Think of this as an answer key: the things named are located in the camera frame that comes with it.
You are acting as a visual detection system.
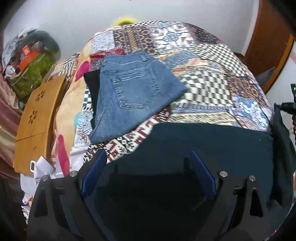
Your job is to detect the folded blue jeans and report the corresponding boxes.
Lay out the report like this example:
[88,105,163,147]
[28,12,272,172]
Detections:
[89,51,187,144]

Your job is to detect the grey neck pillow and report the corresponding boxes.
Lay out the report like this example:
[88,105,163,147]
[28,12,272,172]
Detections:
[18,30,61,61]

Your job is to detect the pink striped curtain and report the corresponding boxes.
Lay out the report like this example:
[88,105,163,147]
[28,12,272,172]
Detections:
[1,76,22,180]

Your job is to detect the patchwork patterned bedspread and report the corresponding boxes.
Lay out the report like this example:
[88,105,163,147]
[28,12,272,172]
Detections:
[51,21,273,170]

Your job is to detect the orange box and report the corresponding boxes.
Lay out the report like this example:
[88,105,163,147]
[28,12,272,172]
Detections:
[18,50,39,71]

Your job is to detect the folded black garment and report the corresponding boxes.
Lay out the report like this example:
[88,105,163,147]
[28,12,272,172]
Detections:
[83,69,100,129]

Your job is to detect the dark teal pants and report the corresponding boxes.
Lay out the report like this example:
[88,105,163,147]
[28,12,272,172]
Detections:
[84,108,296,241]

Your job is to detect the white crumpled paper pile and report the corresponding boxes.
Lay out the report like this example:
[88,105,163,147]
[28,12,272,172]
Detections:
[20,156,64,223]

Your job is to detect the yellow plush item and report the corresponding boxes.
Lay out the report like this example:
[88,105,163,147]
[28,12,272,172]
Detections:
[113,16,137,26]

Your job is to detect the green camouflage bag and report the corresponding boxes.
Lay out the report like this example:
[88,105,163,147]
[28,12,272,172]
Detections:
[11,51,55,100]

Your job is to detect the wooden lap desk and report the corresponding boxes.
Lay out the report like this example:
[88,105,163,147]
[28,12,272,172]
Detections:
[13,74,66,176]

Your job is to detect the person's right hand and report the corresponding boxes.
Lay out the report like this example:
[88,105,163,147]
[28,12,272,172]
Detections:
[292,115,296,136]

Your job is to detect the wooden door frame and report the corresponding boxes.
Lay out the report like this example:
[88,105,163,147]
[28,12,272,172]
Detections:
[244,1,294,93]

